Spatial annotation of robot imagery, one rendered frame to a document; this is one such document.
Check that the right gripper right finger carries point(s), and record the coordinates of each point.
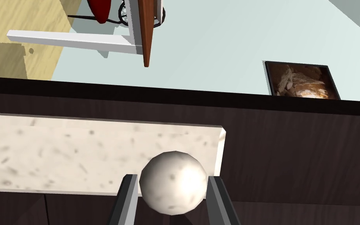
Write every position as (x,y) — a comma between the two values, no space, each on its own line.
(219,203)

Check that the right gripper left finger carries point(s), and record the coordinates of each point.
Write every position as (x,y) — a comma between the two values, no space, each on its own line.
(127,203)

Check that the white marble ball knob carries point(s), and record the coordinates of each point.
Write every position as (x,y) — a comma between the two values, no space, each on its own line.
(173,182)

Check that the white marble drawer front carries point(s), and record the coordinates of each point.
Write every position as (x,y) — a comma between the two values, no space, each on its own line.
(73,156)

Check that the dark brown wooden cabinet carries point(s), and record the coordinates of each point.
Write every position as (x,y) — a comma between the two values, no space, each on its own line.
(292,156)

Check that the framed brown picture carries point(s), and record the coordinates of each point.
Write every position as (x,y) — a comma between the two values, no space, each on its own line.
(301,82)

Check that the red chair with black wheels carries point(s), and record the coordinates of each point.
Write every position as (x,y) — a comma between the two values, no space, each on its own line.
(105,12)

